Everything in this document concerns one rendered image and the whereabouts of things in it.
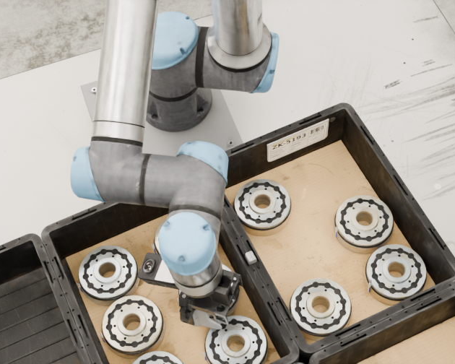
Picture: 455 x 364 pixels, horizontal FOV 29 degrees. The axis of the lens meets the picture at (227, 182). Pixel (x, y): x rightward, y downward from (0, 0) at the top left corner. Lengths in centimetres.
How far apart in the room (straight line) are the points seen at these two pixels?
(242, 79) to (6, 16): 161
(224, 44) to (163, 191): 42
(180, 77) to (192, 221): 54
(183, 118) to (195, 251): 65
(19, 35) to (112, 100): 182
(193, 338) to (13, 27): 179
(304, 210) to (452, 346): 35
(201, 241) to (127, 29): 32
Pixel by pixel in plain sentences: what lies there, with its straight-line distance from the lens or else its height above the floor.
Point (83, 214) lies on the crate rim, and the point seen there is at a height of 93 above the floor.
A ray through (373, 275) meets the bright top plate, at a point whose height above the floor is 86.
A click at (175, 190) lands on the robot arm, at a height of 119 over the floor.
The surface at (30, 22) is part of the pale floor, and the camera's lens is 310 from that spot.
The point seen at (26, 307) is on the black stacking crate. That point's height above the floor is 83.
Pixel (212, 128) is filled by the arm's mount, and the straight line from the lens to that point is 182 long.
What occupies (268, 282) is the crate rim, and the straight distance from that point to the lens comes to 146.
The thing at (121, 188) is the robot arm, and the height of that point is 118.
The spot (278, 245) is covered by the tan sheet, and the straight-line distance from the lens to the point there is 160.
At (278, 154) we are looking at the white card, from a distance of 164.
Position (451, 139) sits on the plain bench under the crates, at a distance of 190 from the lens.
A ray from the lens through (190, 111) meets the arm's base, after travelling 178.
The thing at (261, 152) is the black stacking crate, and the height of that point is 90.
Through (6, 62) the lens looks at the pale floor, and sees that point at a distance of 302.
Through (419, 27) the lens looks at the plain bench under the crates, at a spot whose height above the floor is 70.
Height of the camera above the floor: 225
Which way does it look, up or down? 59 degrees down
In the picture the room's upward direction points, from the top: 5 degrees counter-clockwise
